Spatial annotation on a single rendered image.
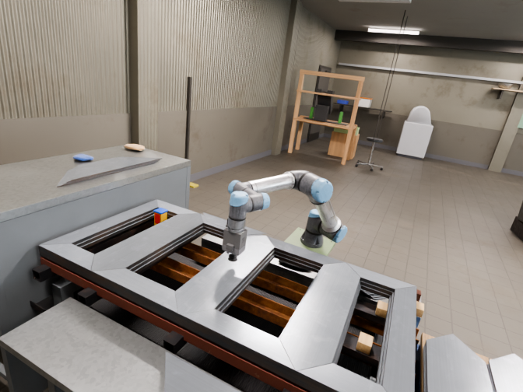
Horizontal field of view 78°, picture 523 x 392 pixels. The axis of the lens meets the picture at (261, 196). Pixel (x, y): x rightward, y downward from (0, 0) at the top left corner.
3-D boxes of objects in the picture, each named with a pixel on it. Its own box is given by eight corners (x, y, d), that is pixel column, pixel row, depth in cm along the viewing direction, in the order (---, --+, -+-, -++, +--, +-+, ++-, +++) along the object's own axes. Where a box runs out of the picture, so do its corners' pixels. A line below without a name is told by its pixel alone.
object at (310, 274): (419, 323, 158) (421, 318, 157) (201, 241, 205) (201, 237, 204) (419, 300, 175) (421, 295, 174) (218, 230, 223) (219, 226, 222)
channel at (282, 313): (415, 386, 120) (419, 376, 118) (100, 246, 181) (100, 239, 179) (415, 370, 127) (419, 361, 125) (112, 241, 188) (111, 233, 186)
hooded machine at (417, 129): (424, 157, 966) (440, 108, 915) (423, 161, 909) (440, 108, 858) (396, 152, 998) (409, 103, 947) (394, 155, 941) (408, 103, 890)
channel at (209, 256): (415, 349, 137) (419, 341, 136) (128, 233, 198) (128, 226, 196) (415, 337, 144) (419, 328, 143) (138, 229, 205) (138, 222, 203)
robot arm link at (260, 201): (257, 186, 149) (238, 189, 142) (273, 196, 141) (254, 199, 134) (254, 201, 152) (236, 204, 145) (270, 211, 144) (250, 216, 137)
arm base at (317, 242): (306, 233, 220) (308, 220, 217) (326, 242, 214) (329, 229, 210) (296, 241, 208) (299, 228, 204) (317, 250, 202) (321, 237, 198)
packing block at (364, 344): (369, 355, 118) (371, 347, 117) (355, 349, 120) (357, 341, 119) (371, 344, 123) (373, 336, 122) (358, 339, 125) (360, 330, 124)
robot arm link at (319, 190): (331, 222, 206) (309, 166, 168) (351, 234, 196) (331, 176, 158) (320, 236, 204) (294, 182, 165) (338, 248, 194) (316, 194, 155)
